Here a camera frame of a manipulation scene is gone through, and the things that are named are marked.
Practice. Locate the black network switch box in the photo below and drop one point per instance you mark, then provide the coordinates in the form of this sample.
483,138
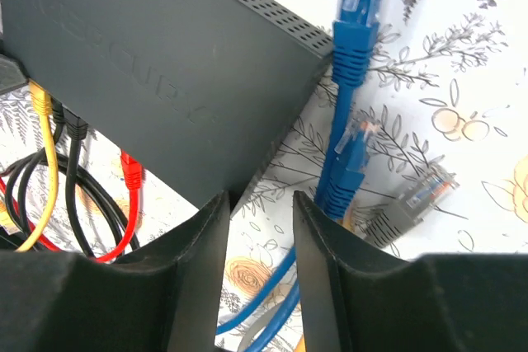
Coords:
200,92

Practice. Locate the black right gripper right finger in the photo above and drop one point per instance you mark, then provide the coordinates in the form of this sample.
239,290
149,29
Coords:
355,297

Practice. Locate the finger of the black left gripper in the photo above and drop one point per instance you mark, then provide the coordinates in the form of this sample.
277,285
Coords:
12,75

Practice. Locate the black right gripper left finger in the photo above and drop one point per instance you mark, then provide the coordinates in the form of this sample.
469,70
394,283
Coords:
162,297

